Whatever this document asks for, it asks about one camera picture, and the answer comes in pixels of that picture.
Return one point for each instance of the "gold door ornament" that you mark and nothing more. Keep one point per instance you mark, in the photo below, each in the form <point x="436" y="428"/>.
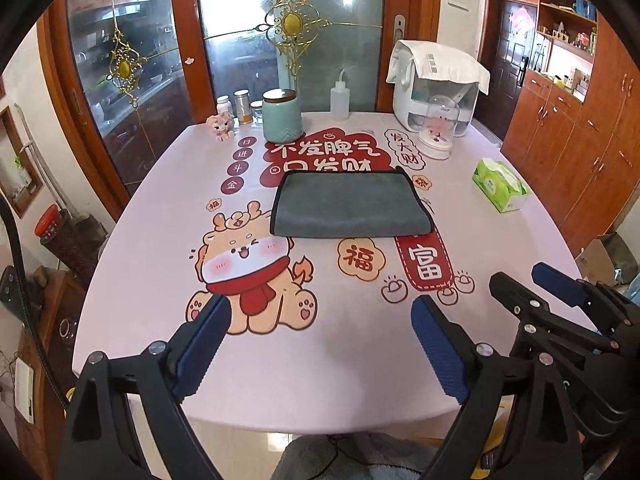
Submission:
<point x="292" y="22"/>
<point x="123" y="65"/>

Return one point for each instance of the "white countertop appliance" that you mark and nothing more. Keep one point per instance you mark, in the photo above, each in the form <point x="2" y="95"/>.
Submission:
<point x="430" y="95"/>

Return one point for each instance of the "white cloth cover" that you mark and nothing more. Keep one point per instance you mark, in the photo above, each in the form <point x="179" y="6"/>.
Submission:
<point x="440" y="62"/>

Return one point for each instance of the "dark wooden entrance door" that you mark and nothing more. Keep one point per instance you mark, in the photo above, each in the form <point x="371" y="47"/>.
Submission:
<point x="505" y="60"/>

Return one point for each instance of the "pink toy figure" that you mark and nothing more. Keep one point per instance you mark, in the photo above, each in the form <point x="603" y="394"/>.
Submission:
<point x="221" y="127"/>

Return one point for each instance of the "cardboard box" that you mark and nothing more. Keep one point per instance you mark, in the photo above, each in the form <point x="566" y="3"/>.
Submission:
<point x="597" y="260"/>

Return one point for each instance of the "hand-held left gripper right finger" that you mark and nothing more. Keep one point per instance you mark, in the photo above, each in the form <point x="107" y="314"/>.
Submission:
<point x="440" y="355"/>

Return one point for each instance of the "grey towel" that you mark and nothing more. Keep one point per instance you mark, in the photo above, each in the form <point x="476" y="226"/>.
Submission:
<point x="350" y="205"/>

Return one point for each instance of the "clear squeeze bottle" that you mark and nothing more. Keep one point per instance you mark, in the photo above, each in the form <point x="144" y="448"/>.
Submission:
<point x="340" y="99"/>

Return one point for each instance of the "wooden cabinet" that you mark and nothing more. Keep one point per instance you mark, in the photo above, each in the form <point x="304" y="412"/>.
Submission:
<point x="585" y="135"/>

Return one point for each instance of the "wooden wall frame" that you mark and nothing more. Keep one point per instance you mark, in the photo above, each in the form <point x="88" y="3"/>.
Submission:
<point x="17" y="165"/>

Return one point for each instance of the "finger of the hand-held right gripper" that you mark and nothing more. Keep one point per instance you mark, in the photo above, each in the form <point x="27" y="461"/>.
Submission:
<point x="557" y="280"/>
<point x="520" y="297"/>

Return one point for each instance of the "fluffy grey cloth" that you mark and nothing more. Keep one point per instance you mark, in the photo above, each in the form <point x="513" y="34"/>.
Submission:
<point x="350" y="457"/>

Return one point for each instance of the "glass sliding door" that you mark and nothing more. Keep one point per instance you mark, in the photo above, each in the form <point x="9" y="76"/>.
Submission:
<point x="225" y="50"/>

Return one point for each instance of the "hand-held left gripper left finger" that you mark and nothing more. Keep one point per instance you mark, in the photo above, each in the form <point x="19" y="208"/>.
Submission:
<point x="200" y="350"/>

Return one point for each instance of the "glass dome ornament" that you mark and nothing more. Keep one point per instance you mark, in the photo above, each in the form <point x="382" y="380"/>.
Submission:
<point x="439" y="127"/>

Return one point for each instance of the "red lid jar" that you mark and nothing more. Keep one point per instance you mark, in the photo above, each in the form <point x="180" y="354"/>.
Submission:
<point x="57" y="240"/>

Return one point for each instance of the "small clear jar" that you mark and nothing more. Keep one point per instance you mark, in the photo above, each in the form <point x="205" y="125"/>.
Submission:
<point x="257" y="112"/>

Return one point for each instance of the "green tissue pack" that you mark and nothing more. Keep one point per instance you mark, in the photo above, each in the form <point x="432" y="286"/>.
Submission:
<point x="500" y="185"/>

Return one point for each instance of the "red door decoration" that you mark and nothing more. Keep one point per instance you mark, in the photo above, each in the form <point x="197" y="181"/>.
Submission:
<point x="522" y="21"/>

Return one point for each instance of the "teal ceramic canister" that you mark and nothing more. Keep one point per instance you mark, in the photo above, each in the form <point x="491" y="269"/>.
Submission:
<point x="282" y="116"/>

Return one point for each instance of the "amber glass jar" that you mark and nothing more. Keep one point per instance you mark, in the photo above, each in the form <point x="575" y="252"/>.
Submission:
<point x="243" y="107"/>

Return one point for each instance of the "pink printed tablecloth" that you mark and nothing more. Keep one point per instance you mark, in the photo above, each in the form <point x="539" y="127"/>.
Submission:
<point x="320" y="300"/>

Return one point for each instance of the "white lid pill bottle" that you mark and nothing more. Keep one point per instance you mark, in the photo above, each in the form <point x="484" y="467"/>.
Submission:
<point x="224" y="108"/>

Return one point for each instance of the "white wall device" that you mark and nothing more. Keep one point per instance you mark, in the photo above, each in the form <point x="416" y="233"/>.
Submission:
<point x="23" y="390"/>

